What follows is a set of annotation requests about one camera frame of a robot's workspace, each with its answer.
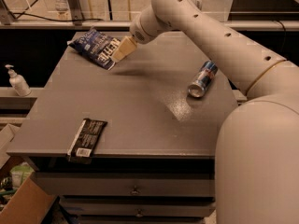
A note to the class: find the brown cardboard box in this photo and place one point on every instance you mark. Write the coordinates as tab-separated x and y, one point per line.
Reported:
30	203

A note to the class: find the grey drawer cabinet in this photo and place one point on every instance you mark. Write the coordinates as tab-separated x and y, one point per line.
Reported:
157	136

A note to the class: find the grey metal railing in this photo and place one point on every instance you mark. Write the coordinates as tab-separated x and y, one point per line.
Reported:
117	14

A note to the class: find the white pump dispenser bottle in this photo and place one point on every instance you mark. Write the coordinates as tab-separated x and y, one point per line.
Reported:
17	81

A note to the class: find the blue Kettle chip bag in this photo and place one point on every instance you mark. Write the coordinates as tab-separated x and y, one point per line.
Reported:
96	47

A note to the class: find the drawer knob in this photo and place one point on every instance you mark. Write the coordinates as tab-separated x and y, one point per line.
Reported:
139	214
135	191

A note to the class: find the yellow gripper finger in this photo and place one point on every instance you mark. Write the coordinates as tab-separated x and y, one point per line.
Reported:
126	47

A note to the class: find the Red Bull can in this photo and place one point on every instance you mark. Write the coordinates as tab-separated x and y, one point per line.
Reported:
200	83

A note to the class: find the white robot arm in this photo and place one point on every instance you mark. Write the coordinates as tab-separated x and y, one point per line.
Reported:
257	151

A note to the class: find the top drawer knob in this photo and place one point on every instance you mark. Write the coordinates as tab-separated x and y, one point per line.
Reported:
135	191

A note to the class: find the black snack bar wrapper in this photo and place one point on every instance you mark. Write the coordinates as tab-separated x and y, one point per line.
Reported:
86	139

